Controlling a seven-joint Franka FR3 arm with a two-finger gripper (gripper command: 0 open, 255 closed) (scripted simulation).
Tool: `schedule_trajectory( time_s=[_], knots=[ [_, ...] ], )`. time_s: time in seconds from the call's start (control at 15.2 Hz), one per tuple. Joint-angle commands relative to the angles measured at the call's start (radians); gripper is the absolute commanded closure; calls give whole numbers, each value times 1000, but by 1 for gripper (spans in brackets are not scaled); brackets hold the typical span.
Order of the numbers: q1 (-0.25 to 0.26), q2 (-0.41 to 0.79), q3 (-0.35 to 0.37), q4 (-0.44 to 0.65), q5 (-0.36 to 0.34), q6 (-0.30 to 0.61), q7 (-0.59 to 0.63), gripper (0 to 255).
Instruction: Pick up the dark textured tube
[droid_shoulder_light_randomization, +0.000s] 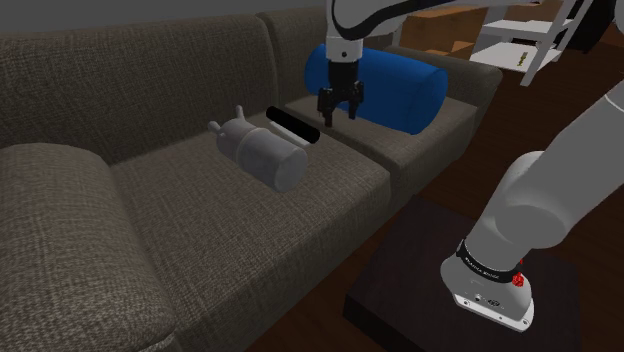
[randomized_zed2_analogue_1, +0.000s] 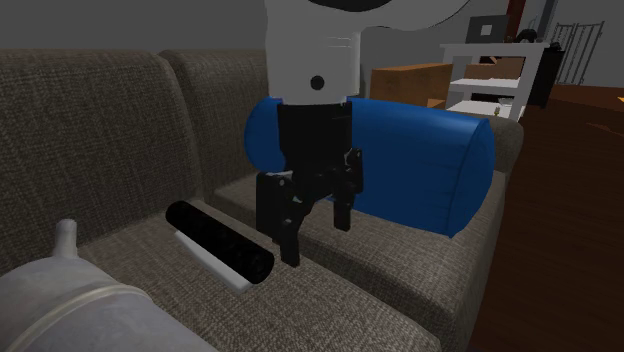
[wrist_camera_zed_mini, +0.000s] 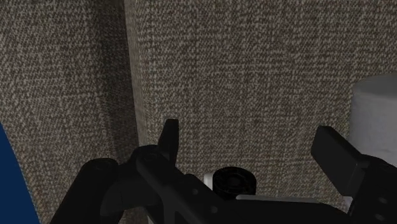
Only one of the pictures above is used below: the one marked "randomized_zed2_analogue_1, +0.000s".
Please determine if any blue bolster cushion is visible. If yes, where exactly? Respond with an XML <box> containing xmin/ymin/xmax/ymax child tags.
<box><xmin>244</xmin><ymin>95</ymin><xmax>497</xmax><ymax>239</ymax></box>

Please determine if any grey metal wire rack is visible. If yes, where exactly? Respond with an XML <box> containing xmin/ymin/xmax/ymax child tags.
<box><xmin>549</xmin><ymin>20</ymin><xmax>606</xmax><ymax>87</ymax></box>

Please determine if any grey-brown fabric sofa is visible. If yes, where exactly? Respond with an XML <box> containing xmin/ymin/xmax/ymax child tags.
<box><xmin>0</xmin><ymin>48</ymin><xmax>525</xmax><ymax>352</ymax></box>

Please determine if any white shelf unit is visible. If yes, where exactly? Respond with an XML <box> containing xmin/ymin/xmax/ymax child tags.
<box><xmin>440</xmin><ymin>14</ymin><xmax>551</xmax><ymax>122</ymax></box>

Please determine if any black box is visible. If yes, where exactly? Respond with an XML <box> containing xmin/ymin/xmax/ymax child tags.
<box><xmin>528</xmin><ymin>42</ymin><xmax>567</xmax><ymax>107</ymax></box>

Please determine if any black cylinder with white base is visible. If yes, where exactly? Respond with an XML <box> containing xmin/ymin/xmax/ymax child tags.
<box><xmin>165</xmin><ymin>200</ymin><xmax>276</xmax><ymax>296</ymax></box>

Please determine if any brown wooden chest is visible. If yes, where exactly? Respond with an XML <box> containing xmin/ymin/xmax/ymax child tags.
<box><xmin>369</xmin><ymin>62</ymin><xmax>455</xmax><ymax>110</ymax></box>

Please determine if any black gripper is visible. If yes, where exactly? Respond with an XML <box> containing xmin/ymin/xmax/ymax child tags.
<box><xmin>255</xmin><ymin>99</ymin><xmax>365</xmax><ymax>269</ymax></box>

